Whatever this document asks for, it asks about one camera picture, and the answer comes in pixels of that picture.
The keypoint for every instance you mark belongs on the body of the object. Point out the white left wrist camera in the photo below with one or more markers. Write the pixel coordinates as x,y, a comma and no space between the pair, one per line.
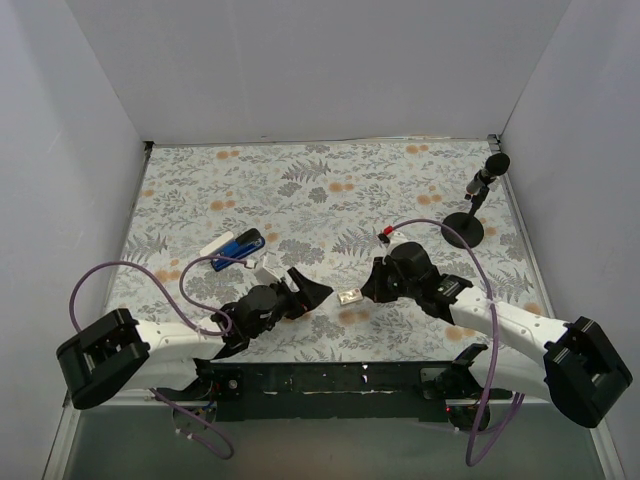
266,271

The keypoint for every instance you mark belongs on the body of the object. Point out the white staple box tray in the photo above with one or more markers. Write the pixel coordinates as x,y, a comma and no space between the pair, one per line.
350,296

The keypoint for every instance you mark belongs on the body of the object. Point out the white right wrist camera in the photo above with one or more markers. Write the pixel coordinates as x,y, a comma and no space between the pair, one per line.
391,238

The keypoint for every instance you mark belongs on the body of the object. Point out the white staple box sleeve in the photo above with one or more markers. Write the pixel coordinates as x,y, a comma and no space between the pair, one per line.
217,244

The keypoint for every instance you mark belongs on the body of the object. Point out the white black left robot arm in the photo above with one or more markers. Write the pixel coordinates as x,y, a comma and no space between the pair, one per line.
117,352

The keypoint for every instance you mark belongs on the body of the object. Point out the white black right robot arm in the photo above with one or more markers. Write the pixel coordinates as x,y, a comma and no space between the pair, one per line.
572,365

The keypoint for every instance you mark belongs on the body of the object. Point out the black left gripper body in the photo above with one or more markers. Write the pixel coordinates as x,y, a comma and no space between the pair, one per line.
291,295

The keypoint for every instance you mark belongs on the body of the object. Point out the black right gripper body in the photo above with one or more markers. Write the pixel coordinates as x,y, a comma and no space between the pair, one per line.
382,282

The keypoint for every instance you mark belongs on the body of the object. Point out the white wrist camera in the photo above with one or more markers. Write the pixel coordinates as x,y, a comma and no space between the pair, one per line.
266,271
391,238

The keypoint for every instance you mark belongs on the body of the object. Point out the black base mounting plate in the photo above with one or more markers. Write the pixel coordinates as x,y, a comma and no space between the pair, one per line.
318,391

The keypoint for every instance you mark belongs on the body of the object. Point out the blue black stapler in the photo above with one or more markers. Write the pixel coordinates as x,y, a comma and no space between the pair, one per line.
241,246

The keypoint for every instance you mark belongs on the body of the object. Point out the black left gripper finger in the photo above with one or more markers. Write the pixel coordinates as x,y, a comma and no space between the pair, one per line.
312,296
300,284

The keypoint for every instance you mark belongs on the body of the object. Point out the black microphone on stand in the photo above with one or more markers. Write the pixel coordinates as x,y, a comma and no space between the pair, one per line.
465,227

